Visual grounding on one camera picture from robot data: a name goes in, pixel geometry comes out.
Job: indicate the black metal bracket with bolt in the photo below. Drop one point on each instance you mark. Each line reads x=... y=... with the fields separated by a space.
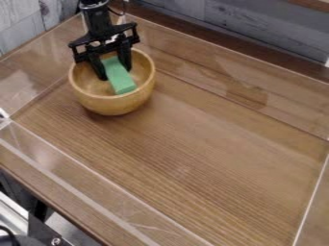
x=41 y=232

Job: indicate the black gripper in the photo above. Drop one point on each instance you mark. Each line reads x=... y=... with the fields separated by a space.
x=104 y=37

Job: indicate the clear acrylic barrier tray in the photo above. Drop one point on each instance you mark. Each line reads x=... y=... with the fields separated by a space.
x=218 y=164

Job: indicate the green rectangular block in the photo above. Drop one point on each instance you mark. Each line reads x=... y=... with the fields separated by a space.
x=117 y=76

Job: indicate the brown wooden bowl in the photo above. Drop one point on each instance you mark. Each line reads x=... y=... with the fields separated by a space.
x=95 y=93

